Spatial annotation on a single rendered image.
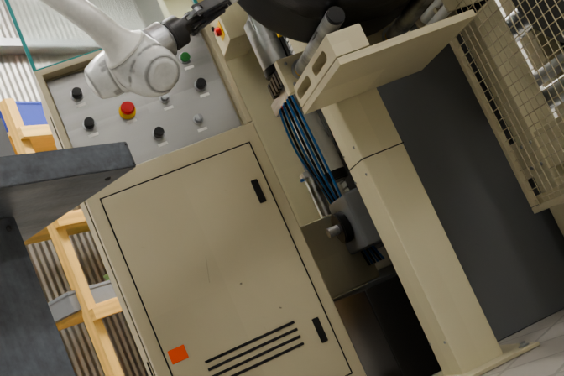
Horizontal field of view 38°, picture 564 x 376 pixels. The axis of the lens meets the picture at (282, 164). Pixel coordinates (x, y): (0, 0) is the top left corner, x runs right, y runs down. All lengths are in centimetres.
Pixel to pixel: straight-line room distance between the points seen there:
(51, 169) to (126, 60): 66
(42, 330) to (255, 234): 137
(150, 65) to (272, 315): 100
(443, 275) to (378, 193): 27
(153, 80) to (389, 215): 81
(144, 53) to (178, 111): 88
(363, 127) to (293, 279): 51
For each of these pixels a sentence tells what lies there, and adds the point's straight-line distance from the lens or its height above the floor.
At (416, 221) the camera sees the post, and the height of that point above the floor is 41.
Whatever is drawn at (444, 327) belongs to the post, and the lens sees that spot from 220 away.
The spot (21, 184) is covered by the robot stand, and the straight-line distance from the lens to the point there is 104.
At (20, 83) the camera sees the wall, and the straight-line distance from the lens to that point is 598.
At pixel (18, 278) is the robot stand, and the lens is 114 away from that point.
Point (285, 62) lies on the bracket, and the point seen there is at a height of 93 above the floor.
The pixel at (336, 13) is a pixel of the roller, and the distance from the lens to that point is 190.
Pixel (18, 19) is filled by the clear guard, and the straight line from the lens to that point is 264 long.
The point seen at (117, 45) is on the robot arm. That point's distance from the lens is 170.
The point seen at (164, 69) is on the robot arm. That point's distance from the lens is 167.
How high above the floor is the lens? 35
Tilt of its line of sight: 9 degrees up
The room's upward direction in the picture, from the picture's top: 24 degrees counter-clockwise
